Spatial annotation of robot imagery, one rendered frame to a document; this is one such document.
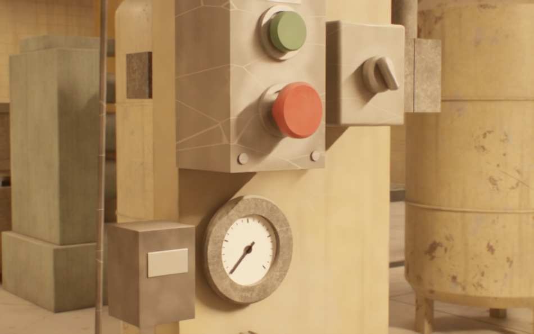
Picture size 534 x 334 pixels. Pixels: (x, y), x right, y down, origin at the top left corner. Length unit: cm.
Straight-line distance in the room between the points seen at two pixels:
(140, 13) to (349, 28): 337
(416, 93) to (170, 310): 38
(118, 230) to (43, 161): 629
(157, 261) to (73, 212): 612
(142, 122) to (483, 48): 239
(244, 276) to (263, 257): 2
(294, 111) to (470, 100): 492
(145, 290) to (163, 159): 11
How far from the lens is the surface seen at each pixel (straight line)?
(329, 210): 77
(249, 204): 70
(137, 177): 406
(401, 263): 732
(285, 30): 62
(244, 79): 62
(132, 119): 409
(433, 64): 91
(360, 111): 70
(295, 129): 61
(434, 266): 571
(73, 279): 677
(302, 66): 65
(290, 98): 61
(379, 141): 81
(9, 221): 796
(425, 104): 91
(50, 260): 672
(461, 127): 553
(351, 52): 70
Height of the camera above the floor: 151
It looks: 4 degrees down
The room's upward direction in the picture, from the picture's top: straight up
